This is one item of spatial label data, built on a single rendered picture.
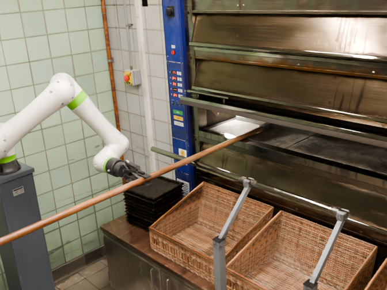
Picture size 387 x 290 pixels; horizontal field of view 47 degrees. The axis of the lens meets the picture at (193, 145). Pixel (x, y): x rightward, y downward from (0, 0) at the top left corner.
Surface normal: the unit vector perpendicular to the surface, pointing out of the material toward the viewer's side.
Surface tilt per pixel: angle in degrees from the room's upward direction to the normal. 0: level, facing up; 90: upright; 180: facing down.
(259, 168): 70
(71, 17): 90
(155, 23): 90
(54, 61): 90
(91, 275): 0
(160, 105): 90
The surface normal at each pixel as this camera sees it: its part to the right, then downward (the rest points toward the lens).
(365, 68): -0.72, 0.28
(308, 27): -0.69, -0.06
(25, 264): 0.74, 0.19
